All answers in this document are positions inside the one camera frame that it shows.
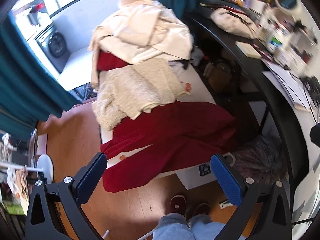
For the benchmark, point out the white book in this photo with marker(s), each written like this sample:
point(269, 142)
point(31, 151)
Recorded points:
point(247, 49)

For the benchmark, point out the white round stand base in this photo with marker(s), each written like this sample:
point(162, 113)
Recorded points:
point(46, 166)

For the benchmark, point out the pile of cream clothes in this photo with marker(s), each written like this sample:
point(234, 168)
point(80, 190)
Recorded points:
point(145, 32)

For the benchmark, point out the dark red slipper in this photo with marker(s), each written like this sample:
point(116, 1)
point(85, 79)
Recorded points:
point(178, 203)
point(202, 208)

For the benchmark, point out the red turtleneck sweater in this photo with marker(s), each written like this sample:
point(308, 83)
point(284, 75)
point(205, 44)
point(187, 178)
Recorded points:
point(175, 135)

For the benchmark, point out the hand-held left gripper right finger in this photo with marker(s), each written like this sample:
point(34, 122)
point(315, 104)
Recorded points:
point(226, 182)

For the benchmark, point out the white paper sheet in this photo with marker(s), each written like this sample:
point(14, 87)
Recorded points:
point(282, 80)

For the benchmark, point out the dark red fleece garment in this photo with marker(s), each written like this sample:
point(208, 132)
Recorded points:
point(110, 62)

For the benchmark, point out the wide teal curtain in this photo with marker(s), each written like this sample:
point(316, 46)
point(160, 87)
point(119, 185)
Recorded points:
point(25, 80)

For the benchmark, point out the white jar with green label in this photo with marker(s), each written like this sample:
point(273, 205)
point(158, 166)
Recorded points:
point(275, 40)

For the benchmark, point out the person's right leg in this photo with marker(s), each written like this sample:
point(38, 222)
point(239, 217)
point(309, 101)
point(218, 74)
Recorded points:
point(206, 228)

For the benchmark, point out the cream knit sweater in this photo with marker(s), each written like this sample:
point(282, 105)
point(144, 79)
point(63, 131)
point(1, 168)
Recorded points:
point(135, 90)

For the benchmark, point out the orange white packet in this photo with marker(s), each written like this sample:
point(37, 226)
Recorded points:
point(186, 87)

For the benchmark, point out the brown bag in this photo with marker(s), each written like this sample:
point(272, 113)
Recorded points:
point(220, 76)

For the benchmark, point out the black desk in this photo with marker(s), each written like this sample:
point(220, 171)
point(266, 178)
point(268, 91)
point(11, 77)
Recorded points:
point(275, 100)

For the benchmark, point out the grey washing machine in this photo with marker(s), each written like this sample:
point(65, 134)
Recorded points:
point(55, 45)

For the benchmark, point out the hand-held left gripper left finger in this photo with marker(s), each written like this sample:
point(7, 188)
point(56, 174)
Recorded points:
point(91, 177)

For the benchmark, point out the white bag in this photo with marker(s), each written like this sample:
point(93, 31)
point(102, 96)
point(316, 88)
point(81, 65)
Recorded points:
point(232, 22)

